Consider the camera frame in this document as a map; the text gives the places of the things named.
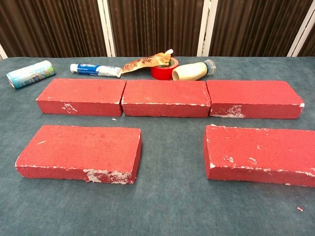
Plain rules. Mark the white blue toothpaste tube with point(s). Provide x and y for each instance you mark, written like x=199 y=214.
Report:
x=96 y=69

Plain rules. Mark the light blue green can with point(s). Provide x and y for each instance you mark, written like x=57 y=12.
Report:
x=29 y=73

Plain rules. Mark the white partition frame post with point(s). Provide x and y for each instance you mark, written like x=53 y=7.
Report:
x=2 y=52
x=107 y=29
x=206 y=29
x=303 y=37

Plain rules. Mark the brown corrugated partition panel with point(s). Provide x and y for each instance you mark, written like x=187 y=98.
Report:
x=56 y=27
x=309 y=48
x=253 y=27
x=155 y=27

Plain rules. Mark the red brick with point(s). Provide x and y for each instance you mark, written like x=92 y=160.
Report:
x=165 y=93
x=258 y=152
x=251 y=93
x=81 y=91
x=78 y=147

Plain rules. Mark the cream squeeze bottle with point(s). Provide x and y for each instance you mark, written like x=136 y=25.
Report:
x=189 y=71

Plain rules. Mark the orange spout pouch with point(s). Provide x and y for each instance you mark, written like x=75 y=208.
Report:
x=140 y=64

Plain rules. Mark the red tape roll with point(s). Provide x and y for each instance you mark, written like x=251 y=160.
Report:
x=160 y=73

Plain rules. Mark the blue-grey felt table cover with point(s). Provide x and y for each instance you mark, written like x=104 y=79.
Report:
x=172 y=196

